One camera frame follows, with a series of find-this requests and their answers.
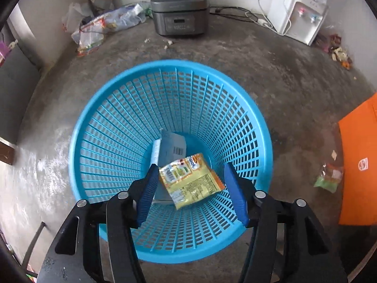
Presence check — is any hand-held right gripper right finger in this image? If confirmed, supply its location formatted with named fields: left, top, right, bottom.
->
left=223, top=163, right=348, bottom=283

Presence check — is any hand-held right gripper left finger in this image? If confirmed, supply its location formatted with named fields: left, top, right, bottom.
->
left=44, top=163, right=161, bottom=283

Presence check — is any yellow snack wrapper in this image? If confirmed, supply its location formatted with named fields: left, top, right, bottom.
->
left=158, top=153, right=226, bottom=211

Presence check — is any blue plastic basket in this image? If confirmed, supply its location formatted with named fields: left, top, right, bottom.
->
left=68, top=60, right=273, bottom=264

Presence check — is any white carton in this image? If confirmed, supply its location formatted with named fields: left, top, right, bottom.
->
left=150, top=130, right=187, bottom=205

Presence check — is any green snack wrapper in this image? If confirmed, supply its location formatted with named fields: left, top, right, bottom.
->
left=314, top=163, right=344, bottom=193

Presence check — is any orange plastic stool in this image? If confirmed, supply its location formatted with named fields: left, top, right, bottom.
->
left=337, top=93, right=377, bottom=226

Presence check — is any pile of candy wrappers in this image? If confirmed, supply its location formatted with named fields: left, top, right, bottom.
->
left=316, top=34, right=353, bottom=70

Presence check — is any clear plastic bag of packets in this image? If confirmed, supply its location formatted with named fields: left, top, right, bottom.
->
left=71, top=3, right=147, bottom=57

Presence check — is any grey rice cooker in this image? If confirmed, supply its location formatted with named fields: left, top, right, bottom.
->
left=150, top=0, right=211, bottom=39

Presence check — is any white plastic bag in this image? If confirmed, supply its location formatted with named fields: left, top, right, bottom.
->
left=62, top=2, right=92, bottom=33

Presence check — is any white water dispenser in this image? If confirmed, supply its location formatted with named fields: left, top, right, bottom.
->
left=268, top=0, right=330, bottom=46

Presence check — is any black power cable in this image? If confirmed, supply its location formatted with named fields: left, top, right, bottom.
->
left=210, top=6, right=260, bottom=22

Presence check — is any white power cable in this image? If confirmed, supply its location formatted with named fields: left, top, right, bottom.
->
left=258, top=0, right=283, bottom=33

